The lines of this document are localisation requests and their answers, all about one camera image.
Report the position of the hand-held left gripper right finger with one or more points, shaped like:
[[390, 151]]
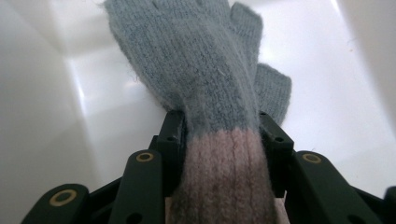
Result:
[[277, 149]]

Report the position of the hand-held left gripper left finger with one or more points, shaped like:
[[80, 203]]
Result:
[[171, 149]]

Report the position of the white box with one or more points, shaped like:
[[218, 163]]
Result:
[[327, 124]]

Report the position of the grey knit glove pink cuff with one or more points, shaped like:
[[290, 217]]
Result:
[[211, 77], [274, 90]]

